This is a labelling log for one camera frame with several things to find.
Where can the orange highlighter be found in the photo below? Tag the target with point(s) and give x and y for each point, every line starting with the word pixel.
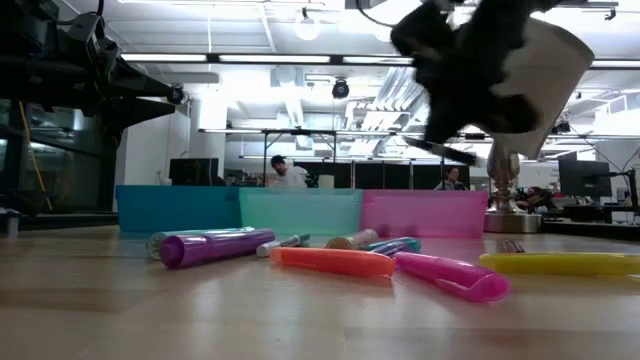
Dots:
pixel 335 261

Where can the teal plastic bin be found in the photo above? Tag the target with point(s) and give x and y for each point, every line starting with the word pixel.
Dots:
pixel 300 210

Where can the black metal rack frame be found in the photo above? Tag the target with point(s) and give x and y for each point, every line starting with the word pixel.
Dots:
pixel 300 132

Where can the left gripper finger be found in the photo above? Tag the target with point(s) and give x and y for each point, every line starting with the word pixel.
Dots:
pixel 135 110
pixel 137 85

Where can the teal highlighter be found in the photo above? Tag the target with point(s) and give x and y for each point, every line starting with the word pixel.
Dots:
pixel 210 232

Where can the green Expo marker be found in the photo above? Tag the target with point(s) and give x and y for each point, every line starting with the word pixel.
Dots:
pixel 280 245

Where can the blue violet highlighter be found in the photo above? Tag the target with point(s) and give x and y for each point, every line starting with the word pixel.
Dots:
pixel 395 246

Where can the pink plastic bin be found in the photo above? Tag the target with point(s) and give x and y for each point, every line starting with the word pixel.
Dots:
pixel 425 210

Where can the fluorescent ceiling light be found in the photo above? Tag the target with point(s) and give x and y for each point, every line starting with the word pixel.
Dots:
pixel 165 57
pixel 380 60
pixel 275 58

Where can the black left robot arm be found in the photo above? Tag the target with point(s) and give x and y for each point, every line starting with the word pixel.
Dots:
pixel 30 70

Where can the pink highlighter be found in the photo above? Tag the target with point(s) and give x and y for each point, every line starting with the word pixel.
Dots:
pixel 450 275

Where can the small grey block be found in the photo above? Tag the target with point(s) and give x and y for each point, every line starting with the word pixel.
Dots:
pixel 10 222

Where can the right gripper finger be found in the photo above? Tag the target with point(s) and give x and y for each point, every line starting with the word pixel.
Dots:
pixel 450 110

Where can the black ceiling spotlight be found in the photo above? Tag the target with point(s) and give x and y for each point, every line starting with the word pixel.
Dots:
pixel 340 90
pixel 176 95

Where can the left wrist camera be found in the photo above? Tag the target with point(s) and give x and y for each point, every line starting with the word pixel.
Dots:
pixel 92 37

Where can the blue plastic bin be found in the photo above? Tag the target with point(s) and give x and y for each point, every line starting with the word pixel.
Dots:
pixel 175 207

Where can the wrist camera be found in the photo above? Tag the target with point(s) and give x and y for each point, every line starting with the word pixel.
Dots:
pixel 92 37
pixel 417 32

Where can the thin plum Expo marker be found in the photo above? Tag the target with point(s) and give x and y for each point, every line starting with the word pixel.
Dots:
pixel 513 246

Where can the white paper roll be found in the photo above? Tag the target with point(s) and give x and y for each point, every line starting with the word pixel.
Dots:
pixel 326 181

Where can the purple Sharpie highlighter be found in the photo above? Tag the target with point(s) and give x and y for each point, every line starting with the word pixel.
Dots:
pixel 215 247

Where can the white globe pendant lamp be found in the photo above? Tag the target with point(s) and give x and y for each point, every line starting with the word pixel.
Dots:
pixel 307 27

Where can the silver lamp white shade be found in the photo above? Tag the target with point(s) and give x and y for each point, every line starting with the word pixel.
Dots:
pixel 555 75

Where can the black partition screen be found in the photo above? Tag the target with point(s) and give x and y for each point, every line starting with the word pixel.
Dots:
pixel 380 176

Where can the white cup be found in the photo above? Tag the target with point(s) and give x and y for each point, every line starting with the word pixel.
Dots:
pixel 165 181

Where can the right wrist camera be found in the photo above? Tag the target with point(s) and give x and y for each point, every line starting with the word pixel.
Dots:
pixel 417 32

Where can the yellow-green Sharpie highlighter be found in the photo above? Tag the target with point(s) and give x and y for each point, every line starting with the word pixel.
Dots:
pixel 355 239

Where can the yellow highlighter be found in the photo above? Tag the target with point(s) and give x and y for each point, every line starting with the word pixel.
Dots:
pixel 550 264

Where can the person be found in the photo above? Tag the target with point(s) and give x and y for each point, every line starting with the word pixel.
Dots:
pixel 290 175
pixel 537 198
pixel 451 181

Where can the black computer monitor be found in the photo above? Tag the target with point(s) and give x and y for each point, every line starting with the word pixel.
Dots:
pixel 585 177
pixel 194 172

